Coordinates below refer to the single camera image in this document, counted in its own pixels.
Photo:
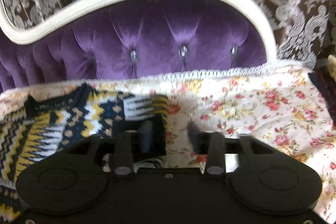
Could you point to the yellow navy patterned knit sweater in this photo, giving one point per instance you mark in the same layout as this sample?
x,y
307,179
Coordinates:
x,y
41,128

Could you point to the floral bedspread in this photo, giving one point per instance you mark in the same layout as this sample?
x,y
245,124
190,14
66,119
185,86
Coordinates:
x,y
283,109

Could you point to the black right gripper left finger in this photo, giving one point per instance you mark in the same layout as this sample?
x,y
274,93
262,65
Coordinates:
x,y
131,150

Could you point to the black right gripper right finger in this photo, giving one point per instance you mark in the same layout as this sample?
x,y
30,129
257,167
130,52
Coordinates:
x,y
211,144

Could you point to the purple tufted white-framed headboard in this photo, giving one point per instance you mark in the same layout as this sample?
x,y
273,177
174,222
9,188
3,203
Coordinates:
x,y
130,39

